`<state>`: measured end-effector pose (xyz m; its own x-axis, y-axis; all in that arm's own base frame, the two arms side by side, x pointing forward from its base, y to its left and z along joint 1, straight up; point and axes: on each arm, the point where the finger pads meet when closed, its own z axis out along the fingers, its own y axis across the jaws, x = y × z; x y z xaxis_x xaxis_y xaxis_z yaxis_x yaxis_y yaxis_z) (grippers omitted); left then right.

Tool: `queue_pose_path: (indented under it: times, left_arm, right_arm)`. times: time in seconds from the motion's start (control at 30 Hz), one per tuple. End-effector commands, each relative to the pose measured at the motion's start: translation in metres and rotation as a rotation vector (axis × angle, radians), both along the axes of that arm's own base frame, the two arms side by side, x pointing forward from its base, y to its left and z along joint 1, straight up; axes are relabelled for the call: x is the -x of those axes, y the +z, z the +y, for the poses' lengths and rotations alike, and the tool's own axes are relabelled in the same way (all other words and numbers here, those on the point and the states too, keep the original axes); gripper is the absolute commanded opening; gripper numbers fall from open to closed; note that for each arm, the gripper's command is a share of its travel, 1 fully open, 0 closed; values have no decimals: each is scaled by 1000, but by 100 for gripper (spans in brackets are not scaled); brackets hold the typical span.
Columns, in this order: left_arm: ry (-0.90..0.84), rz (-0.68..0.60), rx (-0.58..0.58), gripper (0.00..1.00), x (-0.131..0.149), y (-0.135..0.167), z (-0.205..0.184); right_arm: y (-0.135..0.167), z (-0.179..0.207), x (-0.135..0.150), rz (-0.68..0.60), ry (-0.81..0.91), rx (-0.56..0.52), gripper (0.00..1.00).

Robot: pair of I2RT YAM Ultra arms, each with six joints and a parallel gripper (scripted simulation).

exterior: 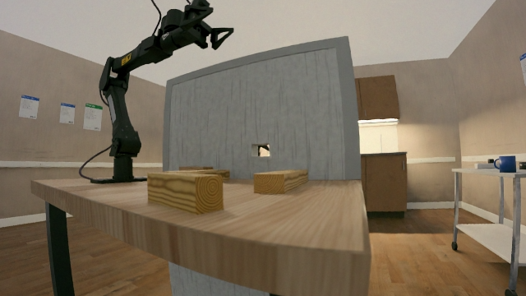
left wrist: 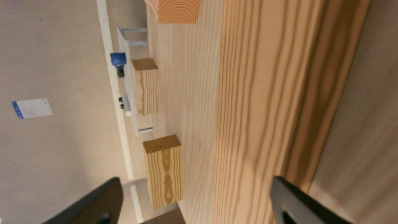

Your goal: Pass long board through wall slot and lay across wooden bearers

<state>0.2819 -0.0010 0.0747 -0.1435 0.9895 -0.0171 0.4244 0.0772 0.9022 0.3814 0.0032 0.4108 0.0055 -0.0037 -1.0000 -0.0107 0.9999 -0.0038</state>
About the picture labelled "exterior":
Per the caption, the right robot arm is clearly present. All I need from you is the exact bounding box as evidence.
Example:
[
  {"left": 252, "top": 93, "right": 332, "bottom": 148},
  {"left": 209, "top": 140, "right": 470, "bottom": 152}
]
[{"left": 90, "top": 9, "right": 183, "bottom": 184}]

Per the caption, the light grey panel with slot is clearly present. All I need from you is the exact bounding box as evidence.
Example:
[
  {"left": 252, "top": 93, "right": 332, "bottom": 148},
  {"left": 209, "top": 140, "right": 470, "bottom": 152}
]
[{"left": 163, "top": 35, "right": 362, "bottom": 296}]

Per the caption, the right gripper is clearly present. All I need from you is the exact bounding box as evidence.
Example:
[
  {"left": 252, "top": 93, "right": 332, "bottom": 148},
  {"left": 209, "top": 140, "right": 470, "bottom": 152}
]
[{"left": 172, "top": 0, "right": 234, "bottom": 50}]

